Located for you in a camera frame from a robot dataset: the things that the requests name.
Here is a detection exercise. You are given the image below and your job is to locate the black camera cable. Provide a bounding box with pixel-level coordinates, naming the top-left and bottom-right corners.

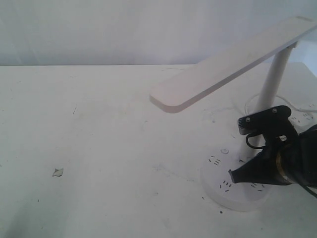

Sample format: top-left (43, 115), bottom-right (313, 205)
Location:
top-left (245, 132), bottom-right (317, 199)

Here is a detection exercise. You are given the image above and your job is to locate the white power strip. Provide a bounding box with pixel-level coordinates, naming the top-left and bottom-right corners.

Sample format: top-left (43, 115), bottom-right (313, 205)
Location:
top-left (289, 103), bottom-right (317, 132)

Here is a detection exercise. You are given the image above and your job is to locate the white power cable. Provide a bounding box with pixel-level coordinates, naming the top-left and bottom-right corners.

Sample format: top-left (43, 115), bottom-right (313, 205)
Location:
top-left (244, 95), bottom-right (317, 112)

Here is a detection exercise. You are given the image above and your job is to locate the white desk lamp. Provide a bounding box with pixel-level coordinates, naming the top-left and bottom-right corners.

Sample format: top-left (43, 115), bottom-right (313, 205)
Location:
top-left (150, 16), bottom-right (317, 211)

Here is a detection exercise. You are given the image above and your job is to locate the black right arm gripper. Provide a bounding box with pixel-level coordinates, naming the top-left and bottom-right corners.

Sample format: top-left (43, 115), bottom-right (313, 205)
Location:
top-left (228, 139), bottom-right (302, 185)

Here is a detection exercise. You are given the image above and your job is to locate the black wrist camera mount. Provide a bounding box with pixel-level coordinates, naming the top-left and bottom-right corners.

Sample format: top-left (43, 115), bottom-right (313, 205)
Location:
top-left (237, 105), bottom-right (299, 149)

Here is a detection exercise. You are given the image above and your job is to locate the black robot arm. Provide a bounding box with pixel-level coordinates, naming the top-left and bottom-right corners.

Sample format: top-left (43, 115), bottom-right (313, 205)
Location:
top-left (229, 124), bottom-right (317, 188)

